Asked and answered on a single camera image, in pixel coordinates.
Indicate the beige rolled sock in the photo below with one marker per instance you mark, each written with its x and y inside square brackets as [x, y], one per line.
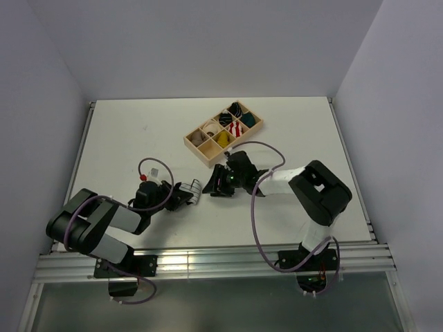
[197, 138]

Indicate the white black striped sock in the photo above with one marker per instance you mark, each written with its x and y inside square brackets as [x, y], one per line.
[194, 188]

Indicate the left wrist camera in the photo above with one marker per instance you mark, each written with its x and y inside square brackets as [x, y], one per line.
[151, 176]

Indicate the yellow sock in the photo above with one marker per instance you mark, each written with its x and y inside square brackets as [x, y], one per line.
[223, 139]

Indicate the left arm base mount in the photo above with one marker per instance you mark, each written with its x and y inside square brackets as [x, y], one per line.
[126, 278]

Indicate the aluminium frame rail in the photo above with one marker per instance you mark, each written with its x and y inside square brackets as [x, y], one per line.
[61, 267]

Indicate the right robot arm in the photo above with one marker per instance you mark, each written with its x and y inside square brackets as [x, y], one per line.
[320, 192]

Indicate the black striped rolled sock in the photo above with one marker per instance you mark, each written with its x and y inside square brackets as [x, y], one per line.
[235, 109]

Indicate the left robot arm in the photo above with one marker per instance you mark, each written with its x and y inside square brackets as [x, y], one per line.
[81, 224]

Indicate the cream rolled sock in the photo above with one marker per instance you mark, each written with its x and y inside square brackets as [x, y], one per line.
[211, 128]

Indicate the dark green rolled sock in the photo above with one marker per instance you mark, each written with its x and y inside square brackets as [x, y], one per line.
[248, 119]

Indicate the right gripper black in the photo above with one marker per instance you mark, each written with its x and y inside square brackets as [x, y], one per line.
[214, 187]

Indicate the black white rolled sock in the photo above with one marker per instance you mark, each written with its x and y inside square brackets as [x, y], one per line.
[225, 118]

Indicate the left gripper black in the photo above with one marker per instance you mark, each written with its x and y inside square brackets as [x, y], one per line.
[178, 198]

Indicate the wooden compartment tray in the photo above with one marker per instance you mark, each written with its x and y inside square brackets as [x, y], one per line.
[212, 139]

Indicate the red white striped rolled sock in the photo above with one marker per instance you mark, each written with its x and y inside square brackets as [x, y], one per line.
[235, 128]

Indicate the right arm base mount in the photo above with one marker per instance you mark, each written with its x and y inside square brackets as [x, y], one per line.
[318, 266]

